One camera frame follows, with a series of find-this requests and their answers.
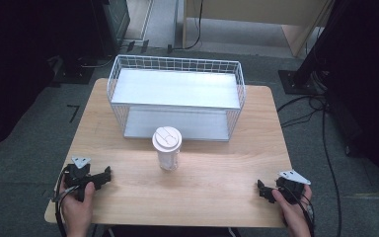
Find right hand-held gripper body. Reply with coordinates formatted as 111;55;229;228
274;169;312;204

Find person's right hand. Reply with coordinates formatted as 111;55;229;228
270;184;314;231

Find black stand base plate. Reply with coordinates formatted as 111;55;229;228
277;69;325;97

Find looped black floor cables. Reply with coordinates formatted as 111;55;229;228
276;94;328;129

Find beige wooden desk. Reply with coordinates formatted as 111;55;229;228
182;0;338;59

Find black equipment cabinet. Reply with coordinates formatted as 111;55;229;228
90;0;131;57

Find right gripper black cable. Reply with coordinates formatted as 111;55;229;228
284;186;316;237

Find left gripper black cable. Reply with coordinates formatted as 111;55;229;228
51;164;80;237

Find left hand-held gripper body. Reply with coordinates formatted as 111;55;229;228
63;155;96;202

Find person's left hand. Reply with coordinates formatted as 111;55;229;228
58;181;97;228

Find white paper coffee cup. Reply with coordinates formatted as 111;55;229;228
151;125;183;172

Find black flat floor base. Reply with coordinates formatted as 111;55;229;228
50;54;99;86

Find long black floor cable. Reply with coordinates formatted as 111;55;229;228
321;107;343;237

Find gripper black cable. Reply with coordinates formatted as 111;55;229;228
51;164;80;237
284;186;316;237

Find white wire two-tier shelf rack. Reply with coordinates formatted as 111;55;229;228
106;53;247;142

